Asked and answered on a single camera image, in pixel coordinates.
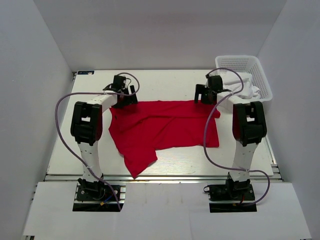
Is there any red t shirt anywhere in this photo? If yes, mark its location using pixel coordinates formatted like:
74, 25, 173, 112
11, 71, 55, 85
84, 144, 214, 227
108, 100, 221, 178

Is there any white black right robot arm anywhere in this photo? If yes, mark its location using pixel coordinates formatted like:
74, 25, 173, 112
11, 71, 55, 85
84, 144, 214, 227
194, 74, 267, 200

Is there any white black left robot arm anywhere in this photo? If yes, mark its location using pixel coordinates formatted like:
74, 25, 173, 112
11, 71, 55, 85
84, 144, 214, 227
70, 72, 138, 200

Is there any white t shirt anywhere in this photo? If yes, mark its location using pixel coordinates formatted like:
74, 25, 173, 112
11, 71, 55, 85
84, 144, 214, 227
220, 71, 261, 100

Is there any black blue sticker label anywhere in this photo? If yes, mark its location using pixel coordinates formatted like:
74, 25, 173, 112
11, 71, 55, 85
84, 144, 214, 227
77, 70, 95, 75

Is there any white plastic basket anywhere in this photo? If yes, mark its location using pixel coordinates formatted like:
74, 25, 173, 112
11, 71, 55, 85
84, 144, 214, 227
214, 55, 274, 103

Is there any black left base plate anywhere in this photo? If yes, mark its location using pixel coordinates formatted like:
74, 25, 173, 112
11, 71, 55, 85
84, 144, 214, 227
72, 184, 121, 213

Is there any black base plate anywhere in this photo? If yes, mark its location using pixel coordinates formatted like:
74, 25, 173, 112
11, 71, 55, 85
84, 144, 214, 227
72, 184, 121, 213
203, 184, 257, 213

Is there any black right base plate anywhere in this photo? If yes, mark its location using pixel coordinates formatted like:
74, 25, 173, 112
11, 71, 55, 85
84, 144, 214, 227
203, 184, 257, 213

